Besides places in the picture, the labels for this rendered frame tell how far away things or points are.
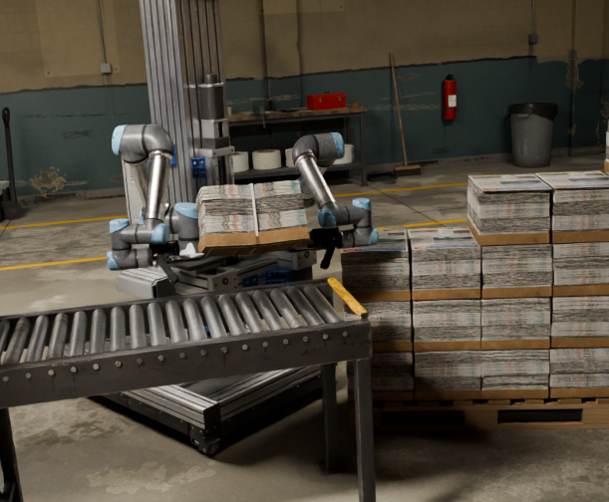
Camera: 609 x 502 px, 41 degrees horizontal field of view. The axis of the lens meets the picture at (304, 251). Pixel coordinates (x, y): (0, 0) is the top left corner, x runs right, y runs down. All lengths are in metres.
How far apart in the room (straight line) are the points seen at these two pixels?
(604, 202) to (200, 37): 1.83
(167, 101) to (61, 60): 6.13
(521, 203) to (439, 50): 7.18
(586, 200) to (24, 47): 7.42
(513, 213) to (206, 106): 1.38
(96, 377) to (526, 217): 1.82
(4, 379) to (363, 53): 8.11
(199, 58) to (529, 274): 1.68
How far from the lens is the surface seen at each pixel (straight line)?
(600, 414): 3.77
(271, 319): 2.71
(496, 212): 3.39
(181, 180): 3.66
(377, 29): 10.19
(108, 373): 2.55
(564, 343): 3.60
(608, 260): 3.53
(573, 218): 3.44
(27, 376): 2.56
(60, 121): 9.76
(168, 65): 3.63
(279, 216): 2.97
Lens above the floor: 1.70
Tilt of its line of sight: 15 degrees down
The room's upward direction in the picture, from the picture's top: 3 degrees counter-clockwise
